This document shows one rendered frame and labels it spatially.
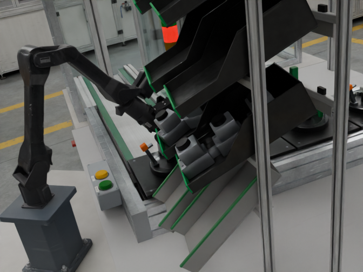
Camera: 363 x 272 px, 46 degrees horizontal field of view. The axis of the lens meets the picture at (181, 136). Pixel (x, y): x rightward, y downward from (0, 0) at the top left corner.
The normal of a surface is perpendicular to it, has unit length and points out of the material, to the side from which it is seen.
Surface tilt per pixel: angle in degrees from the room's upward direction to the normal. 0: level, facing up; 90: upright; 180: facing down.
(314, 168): 90
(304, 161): 90
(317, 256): 0
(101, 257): 0
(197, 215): 90
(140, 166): 0
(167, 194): 90
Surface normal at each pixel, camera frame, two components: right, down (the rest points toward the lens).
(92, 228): -0.14, -0.88
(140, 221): 0.34, 0.39
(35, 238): -0.26, 0.47
